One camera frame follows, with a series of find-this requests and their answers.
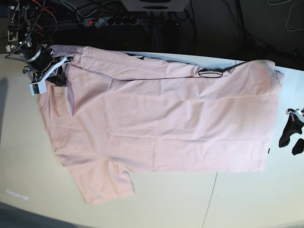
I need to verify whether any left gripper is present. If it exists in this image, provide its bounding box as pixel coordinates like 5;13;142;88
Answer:
278;108;304;155

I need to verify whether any black box under table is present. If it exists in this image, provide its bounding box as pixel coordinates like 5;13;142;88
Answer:
162;20;180;38

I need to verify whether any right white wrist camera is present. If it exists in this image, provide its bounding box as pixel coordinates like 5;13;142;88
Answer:
29;56;67;95

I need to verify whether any grey hanging cable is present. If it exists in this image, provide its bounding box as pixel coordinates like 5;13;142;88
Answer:
265;0;304;33

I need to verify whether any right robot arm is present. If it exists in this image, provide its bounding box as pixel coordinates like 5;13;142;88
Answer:
0;0;67;86

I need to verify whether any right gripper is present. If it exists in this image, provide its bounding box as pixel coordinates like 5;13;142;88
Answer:
22;48;71;86

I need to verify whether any pink T-shirt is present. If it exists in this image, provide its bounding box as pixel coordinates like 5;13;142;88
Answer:
39;45;284;205

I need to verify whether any black power strip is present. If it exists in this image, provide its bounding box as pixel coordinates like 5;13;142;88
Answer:
83;16;139;28

